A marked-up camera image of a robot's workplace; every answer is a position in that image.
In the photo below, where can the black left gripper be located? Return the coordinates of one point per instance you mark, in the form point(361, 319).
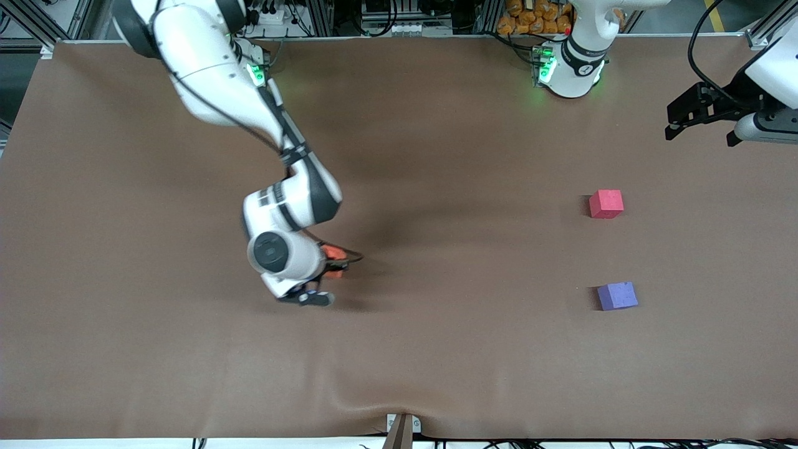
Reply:
point(730, 100)

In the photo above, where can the orange foam block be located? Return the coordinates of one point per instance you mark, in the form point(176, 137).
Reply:
point(333, 251)

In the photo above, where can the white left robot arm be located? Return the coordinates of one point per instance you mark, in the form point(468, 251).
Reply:
point(580, 75)

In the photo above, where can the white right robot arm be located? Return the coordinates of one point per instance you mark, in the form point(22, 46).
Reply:
point(206, 68)

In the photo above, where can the brown table mat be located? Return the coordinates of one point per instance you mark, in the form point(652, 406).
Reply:
point(399, 343)

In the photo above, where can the red foam block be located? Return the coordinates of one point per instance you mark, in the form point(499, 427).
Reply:
point(606, 204)

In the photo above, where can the bag of orange objects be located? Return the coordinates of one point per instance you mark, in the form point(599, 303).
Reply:
point(536, 15)

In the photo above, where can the purple foam block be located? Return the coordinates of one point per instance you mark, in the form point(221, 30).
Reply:
point(618, 296)

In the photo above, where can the white terminal block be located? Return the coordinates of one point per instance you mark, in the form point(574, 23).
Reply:
point(405, 28)

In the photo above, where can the white power strip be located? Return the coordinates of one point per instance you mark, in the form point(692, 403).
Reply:
point(271, 15)

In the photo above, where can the aluminium frame profile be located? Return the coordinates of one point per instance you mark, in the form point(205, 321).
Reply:
point(37, 28)
point(755, 38)

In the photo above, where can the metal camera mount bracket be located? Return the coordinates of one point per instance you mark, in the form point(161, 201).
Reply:
point(402, 430)

